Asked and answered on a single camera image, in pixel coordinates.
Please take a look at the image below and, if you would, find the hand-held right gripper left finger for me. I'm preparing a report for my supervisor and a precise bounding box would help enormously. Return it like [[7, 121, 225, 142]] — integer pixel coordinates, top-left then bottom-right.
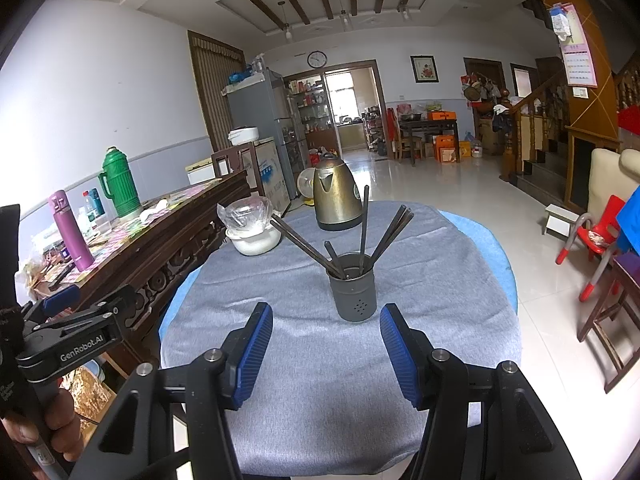
[[65, 302, 275, 480]]

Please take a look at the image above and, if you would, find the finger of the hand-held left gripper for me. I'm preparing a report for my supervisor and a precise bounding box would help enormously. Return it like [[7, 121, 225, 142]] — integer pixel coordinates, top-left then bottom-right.
[[22, 285, 139, 342], [21, 284, 82, 322]]

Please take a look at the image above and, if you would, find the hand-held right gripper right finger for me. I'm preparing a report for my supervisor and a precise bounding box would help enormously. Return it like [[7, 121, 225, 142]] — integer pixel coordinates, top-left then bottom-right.
[[379, 304, 583, 480]]

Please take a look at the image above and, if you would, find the grey metal utensil holder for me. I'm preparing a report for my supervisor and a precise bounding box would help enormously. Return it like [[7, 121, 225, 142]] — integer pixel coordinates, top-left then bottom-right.
[[326, 252, 378, 322]]

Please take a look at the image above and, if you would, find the bundle of dark chopsticks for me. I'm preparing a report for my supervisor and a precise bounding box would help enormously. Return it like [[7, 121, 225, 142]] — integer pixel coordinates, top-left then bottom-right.
[[269, 185, 416, 281]]

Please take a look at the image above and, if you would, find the person's left hand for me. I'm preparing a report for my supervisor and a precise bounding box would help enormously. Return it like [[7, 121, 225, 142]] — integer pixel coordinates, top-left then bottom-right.
[[0, 389, 83, 463]]

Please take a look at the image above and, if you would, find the gold foil bag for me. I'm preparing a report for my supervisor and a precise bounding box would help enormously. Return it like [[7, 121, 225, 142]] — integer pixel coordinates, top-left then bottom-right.
[[60, 365, 113, 421]]

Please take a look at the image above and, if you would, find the purple bottle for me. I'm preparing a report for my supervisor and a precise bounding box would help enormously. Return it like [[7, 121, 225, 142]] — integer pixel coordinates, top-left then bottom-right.
[[48, 190, 95, 272]]

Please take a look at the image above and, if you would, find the carved wooden sideboard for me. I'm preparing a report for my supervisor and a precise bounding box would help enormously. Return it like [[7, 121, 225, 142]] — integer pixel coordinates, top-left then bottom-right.
[[30, 170, 253, 396]]

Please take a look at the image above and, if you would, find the plastic bottle with blue label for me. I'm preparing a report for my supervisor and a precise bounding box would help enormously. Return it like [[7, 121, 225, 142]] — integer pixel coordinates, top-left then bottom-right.
[[81, 188, 106, 221]]

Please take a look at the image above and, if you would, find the white crumpled cloth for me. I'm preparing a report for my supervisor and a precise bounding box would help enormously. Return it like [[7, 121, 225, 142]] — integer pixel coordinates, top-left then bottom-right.
[[139, 199, 171, 223]]

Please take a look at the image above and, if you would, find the green thermos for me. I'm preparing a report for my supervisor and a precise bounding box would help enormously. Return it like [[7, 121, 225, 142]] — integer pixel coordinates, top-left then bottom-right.
[[98, 147, 142, 219]]

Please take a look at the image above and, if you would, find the clear plastic bag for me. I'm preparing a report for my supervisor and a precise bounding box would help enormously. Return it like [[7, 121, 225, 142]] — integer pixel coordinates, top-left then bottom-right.
[[216, 196, 275, 238]]

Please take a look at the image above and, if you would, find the light blue table cover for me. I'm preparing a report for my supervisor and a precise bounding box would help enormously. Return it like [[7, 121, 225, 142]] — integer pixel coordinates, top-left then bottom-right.
[[159, 208, 518, 341]]

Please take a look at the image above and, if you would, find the white cardboard box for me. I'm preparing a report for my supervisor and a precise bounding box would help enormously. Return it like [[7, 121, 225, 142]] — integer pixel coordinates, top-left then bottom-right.
[[185, 157, 218, 186]]

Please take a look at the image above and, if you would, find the gold electric kettle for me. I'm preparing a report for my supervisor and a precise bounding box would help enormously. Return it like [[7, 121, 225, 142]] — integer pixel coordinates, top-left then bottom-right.
[[312, 152, 363, 232]]

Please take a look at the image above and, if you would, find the white electric fan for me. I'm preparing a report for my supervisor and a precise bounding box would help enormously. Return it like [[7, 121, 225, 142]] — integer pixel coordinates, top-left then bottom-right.
[[296, 167, 319, 206]]

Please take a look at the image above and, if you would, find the white chest freezer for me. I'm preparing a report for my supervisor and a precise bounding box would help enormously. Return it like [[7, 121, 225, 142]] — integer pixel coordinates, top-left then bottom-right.
[[250, 137, 291, 216]]

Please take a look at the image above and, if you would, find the brown wooden chair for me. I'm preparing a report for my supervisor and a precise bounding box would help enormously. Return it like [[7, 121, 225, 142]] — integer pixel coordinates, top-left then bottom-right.
[[211, 141, 258, 196]]

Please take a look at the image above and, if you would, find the tall orange box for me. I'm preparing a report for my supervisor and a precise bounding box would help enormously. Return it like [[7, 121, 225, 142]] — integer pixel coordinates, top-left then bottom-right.
[[434, 135, 460, 163]]

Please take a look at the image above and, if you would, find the white step stool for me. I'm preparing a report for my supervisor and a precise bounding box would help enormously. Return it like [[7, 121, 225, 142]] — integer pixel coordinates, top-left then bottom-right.
[[542, 203, 583, 236]]

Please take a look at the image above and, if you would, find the white rice cooker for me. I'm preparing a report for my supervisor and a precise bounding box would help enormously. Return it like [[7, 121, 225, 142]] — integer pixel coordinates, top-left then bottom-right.
[[228, 126, 261, 146]]

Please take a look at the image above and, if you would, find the dark wooden side table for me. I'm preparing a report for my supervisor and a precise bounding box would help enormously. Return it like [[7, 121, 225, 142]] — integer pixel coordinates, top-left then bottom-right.
[[397, 119, 460, 163]]

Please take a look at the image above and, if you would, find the dark wooden chair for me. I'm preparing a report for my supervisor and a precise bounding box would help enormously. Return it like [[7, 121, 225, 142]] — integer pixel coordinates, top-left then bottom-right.
[[577, 250, 640, 395]]

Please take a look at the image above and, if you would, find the wooden stair railing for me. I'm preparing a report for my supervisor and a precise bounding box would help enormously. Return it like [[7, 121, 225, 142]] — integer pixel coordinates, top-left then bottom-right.
[[500, 72, 571, 183]]

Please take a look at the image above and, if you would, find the red child chair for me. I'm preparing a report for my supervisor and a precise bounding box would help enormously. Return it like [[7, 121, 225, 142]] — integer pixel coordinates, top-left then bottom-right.
[[556, 195, 626, 302]]

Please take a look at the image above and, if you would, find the brown curtain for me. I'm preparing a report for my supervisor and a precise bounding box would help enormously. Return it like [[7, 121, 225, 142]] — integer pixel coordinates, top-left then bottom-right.
[[187, 30, 246, 153]]

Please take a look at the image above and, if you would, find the grey refrigerator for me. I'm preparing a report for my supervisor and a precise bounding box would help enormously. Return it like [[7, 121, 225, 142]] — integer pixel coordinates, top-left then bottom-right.
[[222, 69, 311, 201]]

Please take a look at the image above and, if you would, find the shelf with bottles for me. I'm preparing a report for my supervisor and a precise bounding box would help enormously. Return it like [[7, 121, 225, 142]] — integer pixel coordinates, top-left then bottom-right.
[[287, 76, 331, 133]]

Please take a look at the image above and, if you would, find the blue cloth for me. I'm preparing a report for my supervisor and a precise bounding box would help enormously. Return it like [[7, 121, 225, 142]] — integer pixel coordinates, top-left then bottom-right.
[[616, 197, 640, 256]]

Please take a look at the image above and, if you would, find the beige sofa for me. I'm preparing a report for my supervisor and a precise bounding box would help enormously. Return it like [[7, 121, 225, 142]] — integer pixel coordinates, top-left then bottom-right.
[[586, 147, 640, 221]]

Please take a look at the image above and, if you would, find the framed picture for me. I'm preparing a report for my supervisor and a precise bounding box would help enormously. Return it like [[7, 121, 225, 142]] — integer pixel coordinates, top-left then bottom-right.
[[410, 55, 439, 84]]

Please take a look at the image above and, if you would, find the pink wall calendar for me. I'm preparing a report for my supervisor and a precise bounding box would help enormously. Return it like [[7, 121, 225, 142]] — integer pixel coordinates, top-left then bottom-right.
[[549, 2, 599, 88]]

